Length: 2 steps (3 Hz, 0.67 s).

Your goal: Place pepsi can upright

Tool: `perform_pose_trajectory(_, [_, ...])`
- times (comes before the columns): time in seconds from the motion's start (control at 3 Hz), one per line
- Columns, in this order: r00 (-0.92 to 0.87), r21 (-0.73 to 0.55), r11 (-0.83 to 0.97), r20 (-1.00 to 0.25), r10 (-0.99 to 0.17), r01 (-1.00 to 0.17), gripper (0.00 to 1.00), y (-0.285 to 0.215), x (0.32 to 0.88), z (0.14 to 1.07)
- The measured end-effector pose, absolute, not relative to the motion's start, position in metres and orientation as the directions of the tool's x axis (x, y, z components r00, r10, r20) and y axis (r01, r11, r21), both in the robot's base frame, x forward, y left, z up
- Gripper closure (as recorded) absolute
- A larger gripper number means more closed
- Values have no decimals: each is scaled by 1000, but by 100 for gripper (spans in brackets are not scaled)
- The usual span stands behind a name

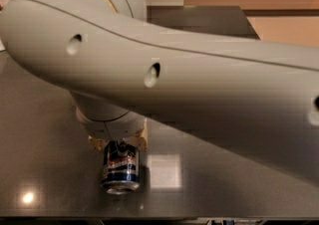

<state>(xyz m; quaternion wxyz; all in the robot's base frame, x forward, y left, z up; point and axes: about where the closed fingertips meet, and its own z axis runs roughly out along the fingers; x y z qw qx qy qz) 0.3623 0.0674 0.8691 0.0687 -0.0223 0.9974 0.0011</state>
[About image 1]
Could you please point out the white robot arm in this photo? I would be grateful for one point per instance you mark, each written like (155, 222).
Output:
(257, 99)

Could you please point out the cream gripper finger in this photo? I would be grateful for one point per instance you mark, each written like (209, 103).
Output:
(140, 138)
(97, 143)

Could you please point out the blue pepsi can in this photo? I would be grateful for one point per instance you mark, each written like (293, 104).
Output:
(121, 168)

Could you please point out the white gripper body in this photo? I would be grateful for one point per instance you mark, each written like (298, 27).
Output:
(111, 128)

